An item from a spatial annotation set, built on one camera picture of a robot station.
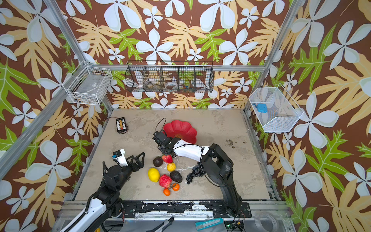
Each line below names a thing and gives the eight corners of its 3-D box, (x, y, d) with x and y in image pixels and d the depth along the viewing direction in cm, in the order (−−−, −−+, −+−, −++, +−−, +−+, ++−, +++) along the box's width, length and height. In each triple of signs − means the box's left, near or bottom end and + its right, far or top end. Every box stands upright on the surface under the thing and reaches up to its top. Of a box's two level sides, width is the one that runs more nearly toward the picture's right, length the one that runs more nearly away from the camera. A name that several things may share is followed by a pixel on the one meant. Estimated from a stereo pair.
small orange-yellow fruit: (167, 172, 88) (166, 169, 84) (168, 165, 91) (167, 162, 87) (175, 172, 88) (175, 169, 84) (176, 165, 91) (175, 162, 87)
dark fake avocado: (169, 178, 86) (168, 175, 82) (173, 171, 89) (173, 168, 85) (178, 185, 83) (178, 182, 80) (183, 178, 86) (183, 175, 82)
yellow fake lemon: (148, 182, 84) (146, 180, 81) (150, 170, 89) (148, 167, 86) (159, 182, 84) (158, 180, 82) (160, 170, 89) (159, 167, 86)
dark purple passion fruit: (153, 167, 90) (152, 164, 87) (154, 159, 94) (153, 156, 90) (162, 167, 90) (161, 164, 87) (163, 159, 94) (162, 156, 90)
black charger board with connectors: (118, 134, 107) (117, 132, 106) (116, 120, 116) (115, 118, 114) (127, 131, 109) (126, 129, 107) (125, 118, 117) (124, 116, 116)
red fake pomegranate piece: (158, 184, 82) (157, 182, 79) (163, 175, 86) (162, 173, 82) (168, 189, 81) (167, 187, 77) (172, 180, 84) (172, 177, 80)
